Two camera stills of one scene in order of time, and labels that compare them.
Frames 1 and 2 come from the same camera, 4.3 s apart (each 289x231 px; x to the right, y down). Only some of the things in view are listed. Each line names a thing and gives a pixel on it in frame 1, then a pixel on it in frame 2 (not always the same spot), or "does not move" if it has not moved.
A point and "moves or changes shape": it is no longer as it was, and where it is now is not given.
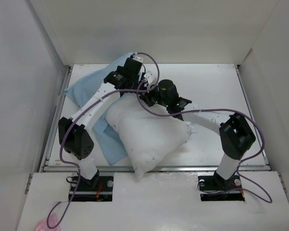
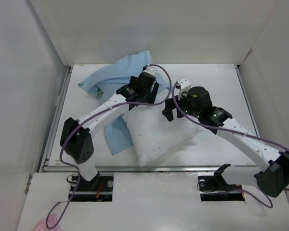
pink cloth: x=52 y=221 does not move
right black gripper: x=145 y=96 → x=167 y=111
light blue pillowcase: x=111 y=146 moves or changes shape
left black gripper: x=137 y=79 → x=151 y=96
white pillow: x=149 y=134 moves or changes shape
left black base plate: x=100 y=188 does not move
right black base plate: x=215 y=188 does not move
